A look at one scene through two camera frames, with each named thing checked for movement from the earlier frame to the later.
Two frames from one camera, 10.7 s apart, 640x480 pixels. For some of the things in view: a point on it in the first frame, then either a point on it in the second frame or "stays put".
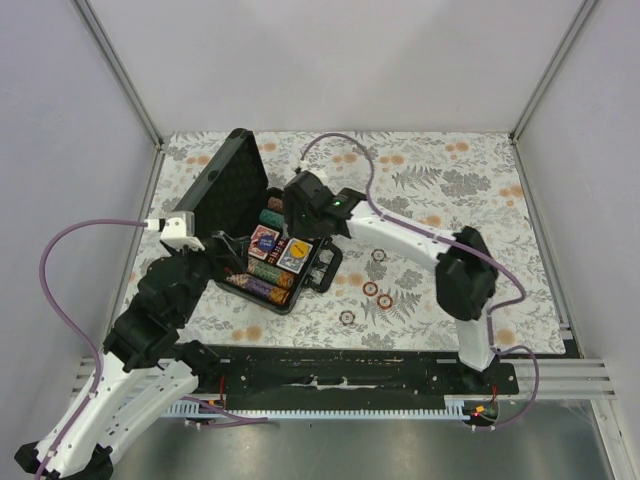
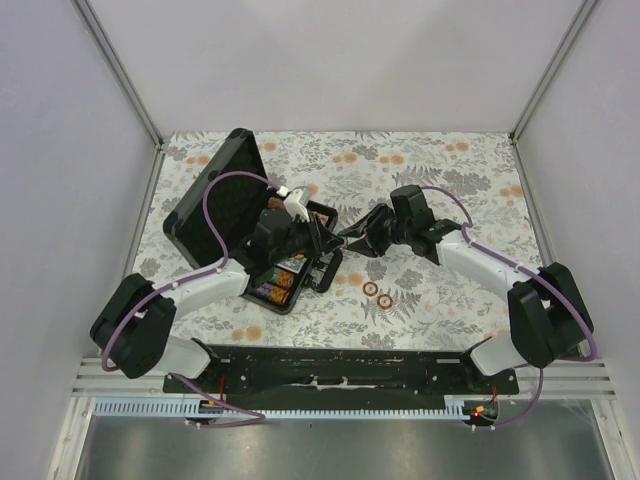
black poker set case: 234,198 stays put
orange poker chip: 384,301 stays put
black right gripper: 293,223 -> 373,218
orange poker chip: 369,288 stays put
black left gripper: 235,261 -> 320,238
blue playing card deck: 291,262 stays put
